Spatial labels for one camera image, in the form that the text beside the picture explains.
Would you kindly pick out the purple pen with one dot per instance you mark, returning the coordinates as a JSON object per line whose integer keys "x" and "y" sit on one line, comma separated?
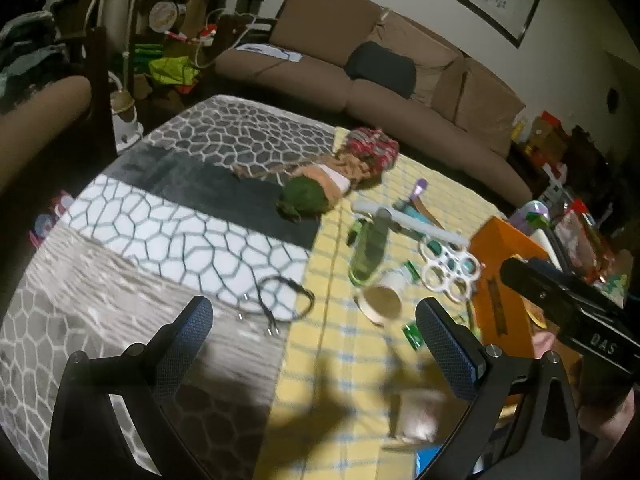
{"x": 417, "y": 190}

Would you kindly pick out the dark sofa cushion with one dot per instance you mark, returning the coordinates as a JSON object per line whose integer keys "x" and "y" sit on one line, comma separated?
{"x": 382, "y": 70}

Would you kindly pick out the person's right forearm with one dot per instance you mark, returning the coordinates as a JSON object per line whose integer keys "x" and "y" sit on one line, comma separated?
{"x": 622, "y": 417}

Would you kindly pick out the teal and brown toy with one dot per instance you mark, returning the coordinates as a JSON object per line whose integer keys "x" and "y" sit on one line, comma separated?
{"x": 422, "y": 212}

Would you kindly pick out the dark wooden chair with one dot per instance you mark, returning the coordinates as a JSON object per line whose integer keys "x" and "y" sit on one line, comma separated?
{"x": 97, "y": 80}

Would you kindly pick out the person's right hand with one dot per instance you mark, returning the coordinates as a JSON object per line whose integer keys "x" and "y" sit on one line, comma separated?
{"x": 542, "y": 347}

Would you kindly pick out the red-topped snack bag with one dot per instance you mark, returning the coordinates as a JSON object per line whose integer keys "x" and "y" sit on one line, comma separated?
{"x": 580, "y": 230}

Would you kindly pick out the green-haired doll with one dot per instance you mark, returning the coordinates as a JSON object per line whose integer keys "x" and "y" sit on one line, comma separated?
{"x": 305, "y": 195}

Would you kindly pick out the brown armchair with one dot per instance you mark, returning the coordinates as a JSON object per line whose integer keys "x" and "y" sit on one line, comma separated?
{"x": 40, "y": 105}

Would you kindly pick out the white paper sheet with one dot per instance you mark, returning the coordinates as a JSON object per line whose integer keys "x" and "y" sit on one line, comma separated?
{"x": 267, "y": 51}

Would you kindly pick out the yellow checked tablecloth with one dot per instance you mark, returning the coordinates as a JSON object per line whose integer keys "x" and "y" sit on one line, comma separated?
{"x": 330, "y": 360}

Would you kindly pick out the purple-lidded cup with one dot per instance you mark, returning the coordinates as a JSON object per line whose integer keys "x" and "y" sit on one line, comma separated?
{"x": 532, "y": 212}

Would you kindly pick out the pale blurred box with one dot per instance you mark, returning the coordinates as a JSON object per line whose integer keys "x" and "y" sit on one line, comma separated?
{"x": 420, "y": 417}

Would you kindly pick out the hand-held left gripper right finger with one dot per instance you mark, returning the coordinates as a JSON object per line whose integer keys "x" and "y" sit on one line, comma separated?
{"x": 445, "y": 350}

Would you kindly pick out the orange box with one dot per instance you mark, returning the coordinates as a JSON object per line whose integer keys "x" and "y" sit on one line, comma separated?
{"x": 505, "y": 255}

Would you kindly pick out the pink slippers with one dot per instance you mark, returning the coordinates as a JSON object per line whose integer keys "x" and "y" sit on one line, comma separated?
{"x": 50, "y": 215}

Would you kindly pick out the white paper cup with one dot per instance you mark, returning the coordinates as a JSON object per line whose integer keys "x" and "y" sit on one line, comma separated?
{"x": 392, "y": 282}

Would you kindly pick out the brown fabric sofa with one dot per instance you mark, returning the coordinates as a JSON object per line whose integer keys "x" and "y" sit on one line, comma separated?
{"x": 310, "y": 85}

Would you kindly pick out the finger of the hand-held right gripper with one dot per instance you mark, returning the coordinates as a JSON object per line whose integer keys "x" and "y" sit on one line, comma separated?
{"x": 530, "y": 280}

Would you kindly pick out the yellow bottle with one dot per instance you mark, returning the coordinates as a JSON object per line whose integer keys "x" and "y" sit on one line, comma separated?
{"x": 518, "y": 131}

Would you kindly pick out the long white tube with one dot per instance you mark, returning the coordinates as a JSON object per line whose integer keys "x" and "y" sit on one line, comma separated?
{"x": 425, "y": 230}

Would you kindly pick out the green plastic bag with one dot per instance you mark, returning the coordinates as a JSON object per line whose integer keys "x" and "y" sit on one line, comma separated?
{"x": 172, "y": 70}

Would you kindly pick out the small green packet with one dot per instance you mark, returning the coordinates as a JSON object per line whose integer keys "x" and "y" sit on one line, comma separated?
{"x": 414, "y": 336}
{"x": 412, "y": 270}

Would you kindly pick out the grey patterned blanket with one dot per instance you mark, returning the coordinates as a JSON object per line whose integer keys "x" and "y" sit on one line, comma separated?
{"x": 150, "y": 230}

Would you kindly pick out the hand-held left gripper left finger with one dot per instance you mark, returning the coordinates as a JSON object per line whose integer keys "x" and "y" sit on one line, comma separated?
{"x": 185, "y": 345}

